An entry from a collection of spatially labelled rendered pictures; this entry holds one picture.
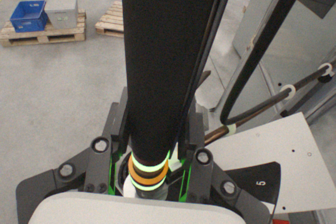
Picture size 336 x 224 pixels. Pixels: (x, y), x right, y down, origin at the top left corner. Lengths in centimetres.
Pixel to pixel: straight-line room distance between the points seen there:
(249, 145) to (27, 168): 188
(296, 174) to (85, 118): 194
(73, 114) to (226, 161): 183
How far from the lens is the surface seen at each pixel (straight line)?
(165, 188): 32
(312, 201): 59
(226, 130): 29
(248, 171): 44
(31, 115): 240
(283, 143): 64
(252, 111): 31
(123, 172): 57
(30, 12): 393
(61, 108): 233
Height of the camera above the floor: 175
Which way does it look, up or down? 50 degrees down
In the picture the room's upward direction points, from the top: 11 degrees clockwise
